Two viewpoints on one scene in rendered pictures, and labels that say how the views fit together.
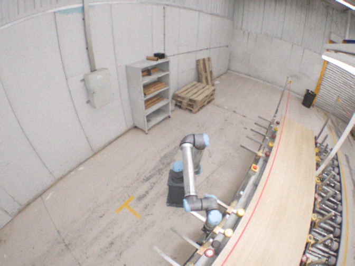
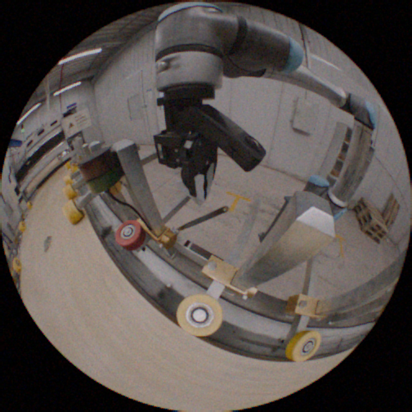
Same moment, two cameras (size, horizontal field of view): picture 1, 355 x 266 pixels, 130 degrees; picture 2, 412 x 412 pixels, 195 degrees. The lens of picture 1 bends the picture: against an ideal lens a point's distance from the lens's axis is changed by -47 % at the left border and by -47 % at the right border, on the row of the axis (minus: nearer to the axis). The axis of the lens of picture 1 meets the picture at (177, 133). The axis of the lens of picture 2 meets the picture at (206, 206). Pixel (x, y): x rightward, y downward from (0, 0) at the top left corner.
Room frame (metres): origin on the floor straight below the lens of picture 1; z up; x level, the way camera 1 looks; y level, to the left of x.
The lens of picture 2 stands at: (0.35, -0.45, 1.14)
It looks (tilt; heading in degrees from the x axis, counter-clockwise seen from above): 46 degrees down; 83
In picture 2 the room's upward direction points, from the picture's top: straight up
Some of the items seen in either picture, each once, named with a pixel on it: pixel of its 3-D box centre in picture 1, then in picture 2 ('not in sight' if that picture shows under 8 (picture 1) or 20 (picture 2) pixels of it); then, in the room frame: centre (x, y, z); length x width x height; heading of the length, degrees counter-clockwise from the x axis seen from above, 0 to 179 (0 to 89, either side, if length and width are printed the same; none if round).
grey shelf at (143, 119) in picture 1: (150, 94); (345, 167); (3.22, 0.63, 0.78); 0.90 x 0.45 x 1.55; 145
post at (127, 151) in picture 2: (205, 245); (158, 229); (0.23, -0.26, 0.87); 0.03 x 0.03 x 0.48; 52
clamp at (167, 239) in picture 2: (203, 248); (154, 231); (0.21, -0.25, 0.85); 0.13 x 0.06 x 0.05; 142
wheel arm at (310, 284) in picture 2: (222, 205); (311, 277); (0.65, -0.48, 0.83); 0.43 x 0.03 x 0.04; 52
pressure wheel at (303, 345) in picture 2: (239, 214); (294, 344); (0.53, -0.63, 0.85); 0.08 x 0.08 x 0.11
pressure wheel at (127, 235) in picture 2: (208, 253); (136, 241); (0.16, -0.29, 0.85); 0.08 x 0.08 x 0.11
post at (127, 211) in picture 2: not in sight; (119, 199); (0.04, -0.11, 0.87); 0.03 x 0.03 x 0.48; 52
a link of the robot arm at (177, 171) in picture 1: (179, 169); (315, 189); (1.16, -0.03, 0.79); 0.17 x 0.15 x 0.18; 94
